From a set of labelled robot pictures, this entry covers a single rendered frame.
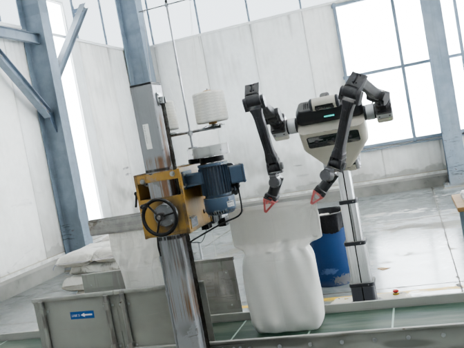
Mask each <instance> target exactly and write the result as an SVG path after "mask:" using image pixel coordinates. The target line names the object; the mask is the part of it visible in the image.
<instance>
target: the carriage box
mask: <svg viewBox="0 0 464 348"><path fill-rule="evenodd" d="M199 165H202V164H200V163H196V164H188V165H183V166H177V168H176V169H175V170H171V171H163V172H159V173H151V174H145V173H143V174H140V175H134V176H133V177H134V182H135V188H136V192H137V199H138V203H139V210H140V214H141V217H142V210H143V209H141V208H140V206H141V205H142V204H145V203H147V202H148V201H149V200H151V197H150V193H149V188H148V183H151V182H159V181H164V180H171V179H176V178H178V181H179V185H180V192H181V194H179V195H178V194H177V195H172V196H168V197H161V198H164V199H166V200H168V201H170V202H171V203H173V205H174V206H175V207H176V208H177V210H178V223H177V227H176V229H175V230H174V232H172V233H171V234H170V235H177V234H183V233H188V234H189V233H192V232H194V231H195V230H197V229H199V228H200V227H202V226H204V225H205V224H208V223H209V222H212V221H213V220H212V216H211V215H208V214H207V213H206V210H205V206H204V199H205V198H206V197H205V196H200V190H199V186H198V185H197V186H194V187H192V188H189V189H186V190H184V188H185V186H184V185H183V180H182V171H187V170H191V172H192V173H196V172H198V169H199V168H198V167H197V166H199ZM160 204H163V202H154V203H152V204H150V205H149V206H150V207H151V208H152V209H153V210H155V209H156V208H157V207H158V206H159V205H160ZM195 216H197V220H198V225H197V226H195V227H192V222H191V218H193V217H195ZM145 219H146V223H147V225H148V227H149V228H150V229H151V230H153V231H154V232H157V225H158V223H157V222H156V221H155V218H154V212H152V211H151V210H150V209H149V208H147V210H146V213H145ZM142 225H143V223H142ZM172 226H173V224H172V225H170V226H159V233H165V232H167V231H169V230H170V229H171V228H172ZM143 229H144V236H145V239H146V240H147V239H149V238H157V236H154V235H152V234H150V233H149V232H148V231H147V230H146V229H145V227H144V225H143Z"/></svg>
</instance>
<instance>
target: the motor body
mask: <svg viewBox="0 0 464 348"><path fill-rule="evenodd" d="M227 164H228V160H225V161H220V162H215V163H208V164H202V165H199V166H197V167H198V168H199V169H198V173H199V172H200V174H201V172H202V176H203V180H204V184H203V183H202V184H201V189H202V195H203V196H205V197H206V198H205V199H204V206H205V210H206V213H207V214H208V215H211V216H214V215H224V214H227V213H231V212H233V211H234V210H235V208H236V203H235V195H234V193H231V184H230V179H229V172H228V168H227Z"/></svg>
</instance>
